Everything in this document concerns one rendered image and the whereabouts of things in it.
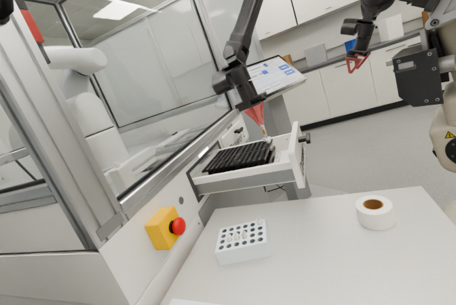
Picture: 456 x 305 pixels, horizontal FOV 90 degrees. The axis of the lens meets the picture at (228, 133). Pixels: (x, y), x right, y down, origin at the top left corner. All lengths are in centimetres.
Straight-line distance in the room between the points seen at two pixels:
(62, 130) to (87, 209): 15
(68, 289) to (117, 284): 17
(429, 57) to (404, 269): 57
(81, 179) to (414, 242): 63
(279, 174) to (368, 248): 25
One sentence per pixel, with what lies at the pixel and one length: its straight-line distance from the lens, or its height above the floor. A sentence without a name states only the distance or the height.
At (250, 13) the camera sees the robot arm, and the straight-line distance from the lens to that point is 82.
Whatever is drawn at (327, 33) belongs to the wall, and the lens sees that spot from 431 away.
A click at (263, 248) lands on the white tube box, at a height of 78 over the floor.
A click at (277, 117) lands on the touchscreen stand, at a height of 77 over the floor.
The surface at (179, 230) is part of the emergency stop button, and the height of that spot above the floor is 87.
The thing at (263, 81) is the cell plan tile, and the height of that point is 106.
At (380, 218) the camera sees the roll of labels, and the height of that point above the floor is 79.
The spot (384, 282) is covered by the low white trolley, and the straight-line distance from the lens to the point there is 52.
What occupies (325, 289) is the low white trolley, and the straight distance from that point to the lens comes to 51.
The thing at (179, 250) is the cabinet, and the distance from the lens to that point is 70.
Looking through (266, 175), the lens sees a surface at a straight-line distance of 67.
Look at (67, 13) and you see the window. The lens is 65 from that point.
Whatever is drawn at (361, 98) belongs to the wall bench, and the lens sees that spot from 374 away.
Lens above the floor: 115
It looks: 13 degrees down
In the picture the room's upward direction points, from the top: 20 degrees counter-clockwise
